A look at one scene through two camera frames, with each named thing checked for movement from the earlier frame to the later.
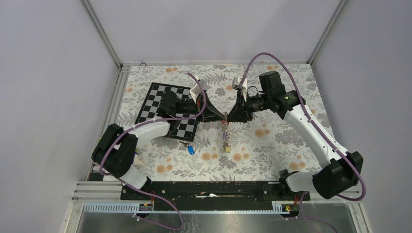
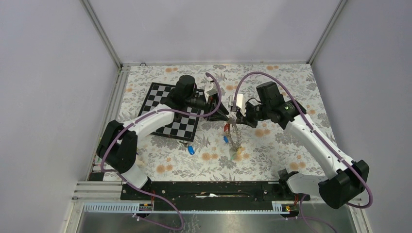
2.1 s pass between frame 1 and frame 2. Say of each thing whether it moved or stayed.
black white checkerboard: stayed
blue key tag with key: stayed
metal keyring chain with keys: moved
